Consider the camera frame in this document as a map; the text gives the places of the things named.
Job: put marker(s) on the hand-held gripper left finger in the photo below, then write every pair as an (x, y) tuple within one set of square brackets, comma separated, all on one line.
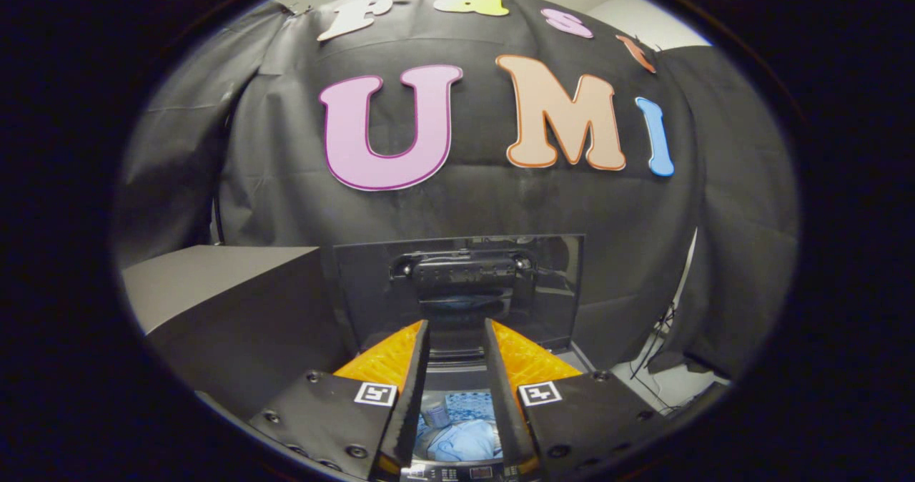
[(414, 396)]

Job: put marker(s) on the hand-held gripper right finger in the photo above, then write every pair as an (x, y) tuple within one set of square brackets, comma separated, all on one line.
[(504, 396)]

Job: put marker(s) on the grey washing machine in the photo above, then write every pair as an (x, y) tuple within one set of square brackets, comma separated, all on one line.
[(457, 380)]

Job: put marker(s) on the light blue cloth garment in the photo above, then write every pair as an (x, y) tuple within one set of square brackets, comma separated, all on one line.
[(465, 440)]

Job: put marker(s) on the dark washing machine lid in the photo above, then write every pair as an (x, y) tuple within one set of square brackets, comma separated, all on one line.
[(357, 289)]

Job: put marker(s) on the black light stand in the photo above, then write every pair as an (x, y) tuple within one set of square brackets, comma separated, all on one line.
[(663, 319)]

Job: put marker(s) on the beige cabinet with dark sides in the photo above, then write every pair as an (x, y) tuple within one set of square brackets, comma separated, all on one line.
[(236, 325)]

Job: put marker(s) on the black backdrop cloth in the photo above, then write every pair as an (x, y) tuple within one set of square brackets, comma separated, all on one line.
[(500, 203)]

